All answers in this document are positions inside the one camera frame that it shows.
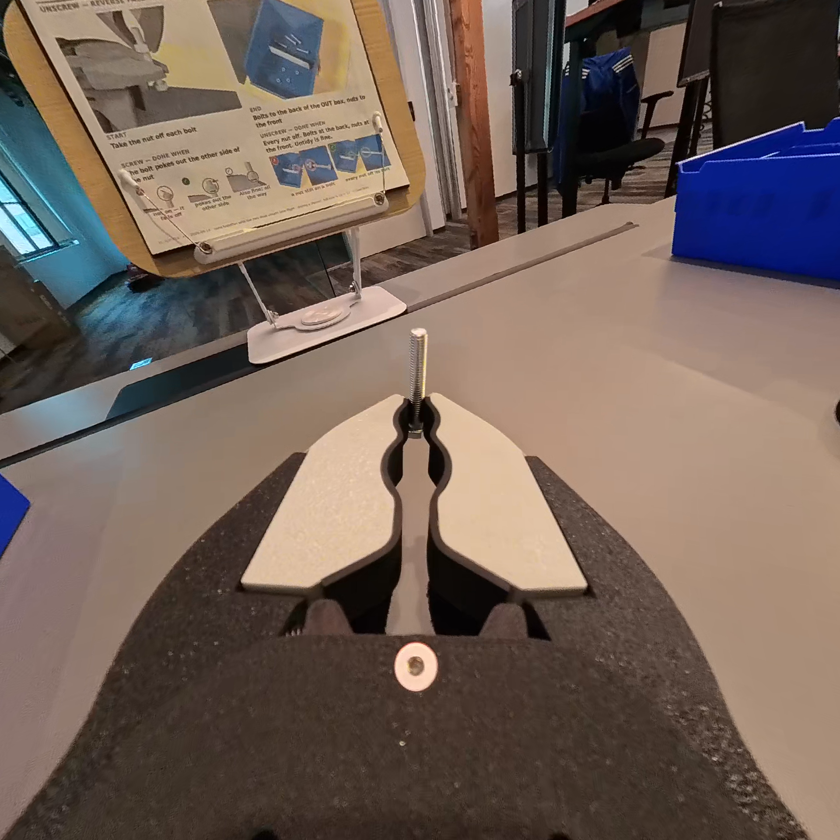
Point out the wooden book stand board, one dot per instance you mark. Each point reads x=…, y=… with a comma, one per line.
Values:
x=39, y=118

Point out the blue jacket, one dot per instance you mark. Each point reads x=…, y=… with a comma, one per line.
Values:
x=604, y=98

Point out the glass window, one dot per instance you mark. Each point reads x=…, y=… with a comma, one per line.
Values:
x=33, y=223

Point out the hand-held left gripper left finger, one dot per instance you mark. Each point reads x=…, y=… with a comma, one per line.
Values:
x=328, y=505

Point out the black office chair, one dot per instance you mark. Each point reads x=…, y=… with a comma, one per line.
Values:
x=623, y=154

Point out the printed instruction sheet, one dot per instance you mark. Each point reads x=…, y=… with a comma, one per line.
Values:
x=197, y=151

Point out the black metal desk frame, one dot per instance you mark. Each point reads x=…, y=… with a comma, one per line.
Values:
x=689, y=124

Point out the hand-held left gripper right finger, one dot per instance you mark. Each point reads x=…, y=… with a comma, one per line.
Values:
x=512, y=518

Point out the wooden post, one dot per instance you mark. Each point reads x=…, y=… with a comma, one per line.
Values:
x=472, y=131

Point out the blue plastic bin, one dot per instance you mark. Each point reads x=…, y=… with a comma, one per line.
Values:
x=10, y=512
x=754, y=223

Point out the silver bolt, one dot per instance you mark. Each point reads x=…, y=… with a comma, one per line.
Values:
x=418, y=367

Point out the black monitor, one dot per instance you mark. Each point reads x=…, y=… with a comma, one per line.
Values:
x=538, y=79
x=695, y=39

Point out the brown cardboard box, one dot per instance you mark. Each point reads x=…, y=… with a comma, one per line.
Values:
x=33, y=308

